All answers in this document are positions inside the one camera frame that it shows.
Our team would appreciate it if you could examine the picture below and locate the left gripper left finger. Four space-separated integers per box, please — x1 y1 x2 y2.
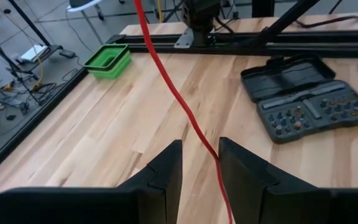
0 139 183 224

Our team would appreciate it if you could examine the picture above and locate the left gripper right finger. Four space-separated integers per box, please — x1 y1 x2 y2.
218 136 358 224

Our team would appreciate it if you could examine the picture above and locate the red cord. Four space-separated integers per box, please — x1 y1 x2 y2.
134 0 233 224

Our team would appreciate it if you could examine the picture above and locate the black screwdriver bit case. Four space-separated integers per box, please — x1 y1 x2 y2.
240 52 358 144

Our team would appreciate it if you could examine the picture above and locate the green collapsible container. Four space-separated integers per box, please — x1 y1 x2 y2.
83 43 132 80

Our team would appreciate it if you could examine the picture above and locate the white box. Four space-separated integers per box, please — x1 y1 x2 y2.
20 45 48 62

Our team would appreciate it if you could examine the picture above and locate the white chair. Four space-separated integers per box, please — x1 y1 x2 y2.
66 0 105 44

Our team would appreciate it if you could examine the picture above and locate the black table edge rail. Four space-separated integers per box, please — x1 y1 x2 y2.
0 67 88 183

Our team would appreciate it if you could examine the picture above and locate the black aluminium frame rail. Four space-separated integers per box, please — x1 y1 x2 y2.
106 29 358 58

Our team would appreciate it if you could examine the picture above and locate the black diagonal frame brace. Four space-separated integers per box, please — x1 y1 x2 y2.
237 0 319 47

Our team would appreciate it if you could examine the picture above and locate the black cable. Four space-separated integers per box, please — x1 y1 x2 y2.
293 14 358 29

